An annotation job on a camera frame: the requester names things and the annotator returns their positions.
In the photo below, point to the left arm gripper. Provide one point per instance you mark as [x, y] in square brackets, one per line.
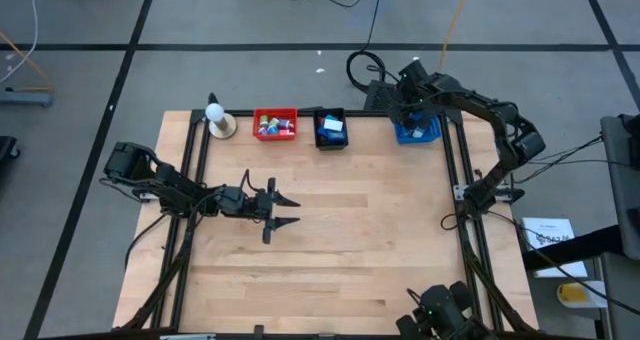
[269, 210]

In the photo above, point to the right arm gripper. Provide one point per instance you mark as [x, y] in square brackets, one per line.
[417, 107]

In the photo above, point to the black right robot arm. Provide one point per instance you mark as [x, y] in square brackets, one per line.
[500, 130]

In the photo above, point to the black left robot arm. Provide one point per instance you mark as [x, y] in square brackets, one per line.
[170, 185]

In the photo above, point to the blue plastic basket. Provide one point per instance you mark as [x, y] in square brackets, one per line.
[432, 134]

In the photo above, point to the black floor mat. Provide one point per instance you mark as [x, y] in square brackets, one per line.
[379, 97]

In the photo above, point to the red plastic basket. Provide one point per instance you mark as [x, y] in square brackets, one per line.
[275, 138]

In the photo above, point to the grey metal mounting plate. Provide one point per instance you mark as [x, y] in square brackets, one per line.
[459, 192]

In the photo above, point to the black plastic basket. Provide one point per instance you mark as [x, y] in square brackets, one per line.
[316, 130]

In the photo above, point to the wooden lamp stand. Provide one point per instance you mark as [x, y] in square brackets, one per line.
[225, 127]

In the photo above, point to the white light bulb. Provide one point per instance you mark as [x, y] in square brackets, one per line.
[215, 112]

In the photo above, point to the white booklet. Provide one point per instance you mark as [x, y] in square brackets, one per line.
[550, 240]

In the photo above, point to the black machine with green lights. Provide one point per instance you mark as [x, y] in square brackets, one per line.
[440, 312]

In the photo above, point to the yellow tape roll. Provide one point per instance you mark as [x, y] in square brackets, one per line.
[575, 294]

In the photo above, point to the grey floor stand foot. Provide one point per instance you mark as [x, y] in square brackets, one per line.
[25, 98]

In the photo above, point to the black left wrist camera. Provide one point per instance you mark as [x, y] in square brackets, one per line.
[260, 202]

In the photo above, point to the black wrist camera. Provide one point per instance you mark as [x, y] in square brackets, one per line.
[414, 74]
[260, 202]

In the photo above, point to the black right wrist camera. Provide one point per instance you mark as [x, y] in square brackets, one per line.
[414, 74]

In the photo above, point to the black aluminium table frame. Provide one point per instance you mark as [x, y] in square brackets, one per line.
[190, 260]

